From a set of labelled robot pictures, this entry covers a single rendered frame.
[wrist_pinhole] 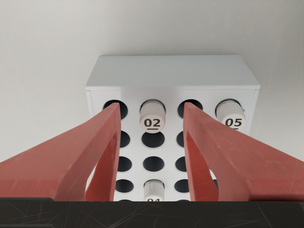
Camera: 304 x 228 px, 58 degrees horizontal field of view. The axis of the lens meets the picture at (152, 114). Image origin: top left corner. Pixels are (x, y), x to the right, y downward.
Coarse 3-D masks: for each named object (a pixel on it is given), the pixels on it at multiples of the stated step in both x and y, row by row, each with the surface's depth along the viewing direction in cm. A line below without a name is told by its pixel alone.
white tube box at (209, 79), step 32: (96, 64) 15; (128, 64) 15; (160, 64) 15; (192, 64) 15; (224, 64) 15; (96, 96) 13; (128, 96) 13; (160, 96) 13; (192, 96) 13; (224, 96) 13; (256, 96) 13; (128, 128) 15; (128, 160) 17; (160, 160) 17; (128, 192) 18
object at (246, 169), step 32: (192, 128) 10; (224, 128) 9; (192, 160) 11; (224, 160) 7; (256, 160) 6; (288, 160) 6; (192, 192) 11; (224, 192) 7; (256, 192) 5; (288, 192) 5
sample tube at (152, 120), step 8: (144, 104) 14; (152, 104) 13; (160, 104) 13; (144, 112) 13; (152, 112) 13; (160, 112) 13; (144, 120) 13; (152, 120) 13; (160, 120) 13; (144, 128) 13; (152, 128) 13; (160, 128) 13
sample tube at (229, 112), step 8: (224, 104) 13; (232, 104) 13; (216, 112) 14; (224, 112) 13; (232, 112) 13; (240, 112) 13; (224, 120) 13; (232, 120) 13; (240, 120) 13; (240, 128) 13
